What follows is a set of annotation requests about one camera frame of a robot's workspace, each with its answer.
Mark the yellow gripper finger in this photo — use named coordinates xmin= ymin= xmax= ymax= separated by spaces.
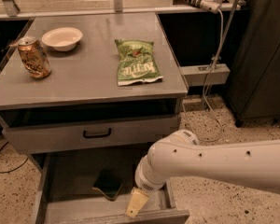
xmin=125 ymin=188 xmax=149 ymax=217

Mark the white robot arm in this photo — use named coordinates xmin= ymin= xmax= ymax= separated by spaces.
xmin=125 ymin=130 xmax=280 ymax=217

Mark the grey top drawer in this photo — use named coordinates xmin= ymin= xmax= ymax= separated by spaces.
xmin=3 ymin=115 xmax=181 ymax=154

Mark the open grey middle drawer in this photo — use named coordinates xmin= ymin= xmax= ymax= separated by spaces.
xmin=31 ymin=144 xmax=189 ymax=224

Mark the grey drawer cabinet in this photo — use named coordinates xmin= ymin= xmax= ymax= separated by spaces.
xmin=0 ymin=12 xmax=190 ymax=224

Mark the green chip bag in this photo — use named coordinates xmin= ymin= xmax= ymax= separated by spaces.
xmin=115 ymin=39 xmax=162 ymax=86

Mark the dark cabinet at right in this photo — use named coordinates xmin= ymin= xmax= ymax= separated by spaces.
xmin=226 ymin=0 xmax=280 ymax=127

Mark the white bowl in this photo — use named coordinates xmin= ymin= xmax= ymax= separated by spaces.
xmin=42 ymin=27 xmax=83 ymax=51

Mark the gold soda can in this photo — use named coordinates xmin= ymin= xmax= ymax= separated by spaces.
xmin=17 ymin=36 xmax=51 ymax=78

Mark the white power strip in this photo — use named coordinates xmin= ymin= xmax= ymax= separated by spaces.
xmin=178 ymin=0 xmax=220 ymax=14

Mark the black drawer handle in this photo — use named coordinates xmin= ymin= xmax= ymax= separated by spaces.
xmin=82 ymin=128 xmax=112 ymax=139

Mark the black floor cable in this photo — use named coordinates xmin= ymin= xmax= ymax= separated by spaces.
xmin=0 ymin=141 xmax=29 ymax=175

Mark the white cable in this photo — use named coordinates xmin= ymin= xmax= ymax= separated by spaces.
xmin=180 ymin=7 xmax=225 ymax=143

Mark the metal frame shelf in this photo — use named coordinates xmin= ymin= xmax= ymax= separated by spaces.
xmin=0 ymin=0 xmax=246 ymax=20

